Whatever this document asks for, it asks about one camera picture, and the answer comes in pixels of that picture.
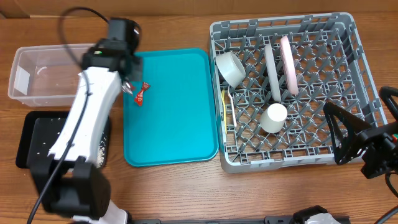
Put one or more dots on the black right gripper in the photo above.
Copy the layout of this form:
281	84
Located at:
383	140

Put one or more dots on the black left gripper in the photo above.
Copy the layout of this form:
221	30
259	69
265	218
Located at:
135	68

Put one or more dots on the red silver snack wrapper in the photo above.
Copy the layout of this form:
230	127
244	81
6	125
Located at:
127	87

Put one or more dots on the small red sauce packet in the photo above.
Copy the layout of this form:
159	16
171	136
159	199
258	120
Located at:
140	96

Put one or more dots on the pink plate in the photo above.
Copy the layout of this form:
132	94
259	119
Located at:
288	65

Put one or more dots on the yellow plastic spoon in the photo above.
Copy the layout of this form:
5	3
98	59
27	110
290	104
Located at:
224	110

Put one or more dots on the light grey plate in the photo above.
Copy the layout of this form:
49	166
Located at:
272	73

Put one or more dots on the white rice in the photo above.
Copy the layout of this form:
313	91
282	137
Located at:
101	152

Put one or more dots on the grey bowl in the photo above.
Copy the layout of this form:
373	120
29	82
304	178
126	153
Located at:
231	68

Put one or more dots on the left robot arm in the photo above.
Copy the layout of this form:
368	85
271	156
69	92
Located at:
67	179

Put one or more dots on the grey dishwasher rack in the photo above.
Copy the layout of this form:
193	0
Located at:
330	66

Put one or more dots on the teal serving tray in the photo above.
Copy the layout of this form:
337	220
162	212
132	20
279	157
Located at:
176	122

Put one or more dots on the clear plastic bin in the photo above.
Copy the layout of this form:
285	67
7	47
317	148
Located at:
46	76

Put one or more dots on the white cup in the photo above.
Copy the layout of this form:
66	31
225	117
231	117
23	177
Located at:
273	119

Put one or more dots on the black tray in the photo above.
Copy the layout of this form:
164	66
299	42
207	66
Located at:
27	130

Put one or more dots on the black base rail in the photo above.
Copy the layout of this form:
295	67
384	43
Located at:
265	220

